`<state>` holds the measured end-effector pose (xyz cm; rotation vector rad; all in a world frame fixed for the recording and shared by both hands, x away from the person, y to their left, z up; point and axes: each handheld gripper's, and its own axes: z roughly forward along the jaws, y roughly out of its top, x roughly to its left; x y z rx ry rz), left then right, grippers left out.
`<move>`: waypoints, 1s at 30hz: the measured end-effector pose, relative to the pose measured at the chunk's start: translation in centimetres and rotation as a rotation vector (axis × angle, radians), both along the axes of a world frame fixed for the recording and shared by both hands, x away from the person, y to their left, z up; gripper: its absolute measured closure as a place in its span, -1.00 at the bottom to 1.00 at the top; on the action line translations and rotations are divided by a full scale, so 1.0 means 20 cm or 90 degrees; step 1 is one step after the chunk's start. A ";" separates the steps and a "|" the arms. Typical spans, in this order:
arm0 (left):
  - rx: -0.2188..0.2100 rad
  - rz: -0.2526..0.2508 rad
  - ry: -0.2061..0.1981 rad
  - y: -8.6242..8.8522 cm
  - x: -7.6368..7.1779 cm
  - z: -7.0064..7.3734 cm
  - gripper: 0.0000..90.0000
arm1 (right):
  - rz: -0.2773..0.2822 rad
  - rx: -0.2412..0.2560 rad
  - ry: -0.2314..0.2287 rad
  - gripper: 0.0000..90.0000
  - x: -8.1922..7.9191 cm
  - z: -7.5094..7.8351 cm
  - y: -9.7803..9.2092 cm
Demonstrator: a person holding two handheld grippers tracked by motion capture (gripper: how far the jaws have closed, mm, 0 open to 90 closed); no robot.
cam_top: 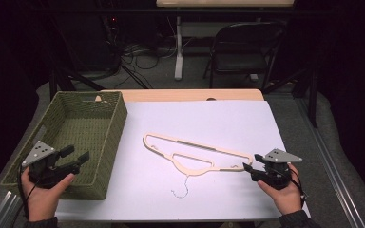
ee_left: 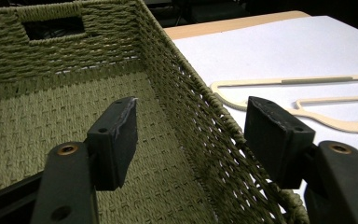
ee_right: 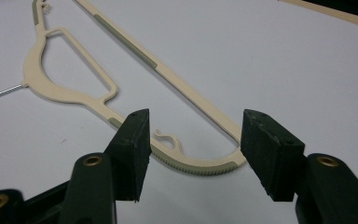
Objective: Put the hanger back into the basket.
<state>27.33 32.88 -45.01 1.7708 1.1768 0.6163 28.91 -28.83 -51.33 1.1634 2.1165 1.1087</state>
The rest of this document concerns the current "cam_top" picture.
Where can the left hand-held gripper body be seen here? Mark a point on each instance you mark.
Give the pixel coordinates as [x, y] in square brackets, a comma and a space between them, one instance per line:
[43, 167]

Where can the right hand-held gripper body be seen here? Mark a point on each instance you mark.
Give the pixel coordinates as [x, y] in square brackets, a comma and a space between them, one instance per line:
[277, 169]

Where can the green woven basket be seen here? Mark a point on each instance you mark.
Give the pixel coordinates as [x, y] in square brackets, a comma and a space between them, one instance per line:
[76, 139]

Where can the beige wooden clothes hanger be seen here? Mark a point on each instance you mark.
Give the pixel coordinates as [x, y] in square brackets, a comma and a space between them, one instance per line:
[196, 155]

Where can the person's right hand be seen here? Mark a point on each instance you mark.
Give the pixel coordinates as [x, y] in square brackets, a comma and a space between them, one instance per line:
[284, 196]

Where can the person's left hand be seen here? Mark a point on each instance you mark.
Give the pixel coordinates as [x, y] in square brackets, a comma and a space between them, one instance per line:
[42, 199]

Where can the person's left sleeve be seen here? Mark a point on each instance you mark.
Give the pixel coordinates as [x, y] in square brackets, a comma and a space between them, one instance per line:
[41, 223]

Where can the person's sleeve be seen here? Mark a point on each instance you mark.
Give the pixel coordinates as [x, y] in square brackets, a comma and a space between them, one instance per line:
[41, 223]
[299, 220]

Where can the person's right sleeve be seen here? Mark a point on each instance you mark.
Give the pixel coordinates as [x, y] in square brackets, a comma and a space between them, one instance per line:
[299, 220]

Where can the white sheet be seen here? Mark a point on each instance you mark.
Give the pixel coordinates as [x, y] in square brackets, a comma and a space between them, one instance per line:
[183, 158]

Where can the black metal stand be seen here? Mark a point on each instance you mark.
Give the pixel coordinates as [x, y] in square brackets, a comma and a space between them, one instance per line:
[66, 76]

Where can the black folding chair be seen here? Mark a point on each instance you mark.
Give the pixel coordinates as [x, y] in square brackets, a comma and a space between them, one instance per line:
[245, 50]

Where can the white table leg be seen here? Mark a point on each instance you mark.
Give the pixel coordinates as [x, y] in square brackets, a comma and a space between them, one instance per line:
[179, 50]

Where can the aluminium rail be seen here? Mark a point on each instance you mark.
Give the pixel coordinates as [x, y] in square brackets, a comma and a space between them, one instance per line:
[332, 167]
[1, 210]

